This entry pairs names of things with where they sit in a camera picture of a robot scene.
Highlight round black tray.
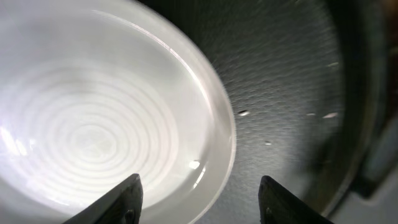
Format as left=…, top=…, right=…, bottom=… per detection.
left=146, top=0, right=397, bottom=223

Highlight grey plate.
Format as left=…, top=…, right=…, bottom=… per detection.
left=1, top=1, right=236, bottom=223

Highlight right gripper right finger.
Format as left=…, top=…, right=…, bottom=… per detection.
left=258, top=175, right=333, bottom=224

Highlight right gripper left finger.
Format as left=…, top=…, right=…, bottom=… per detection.
left=63, top=174, right=144, bottom=224

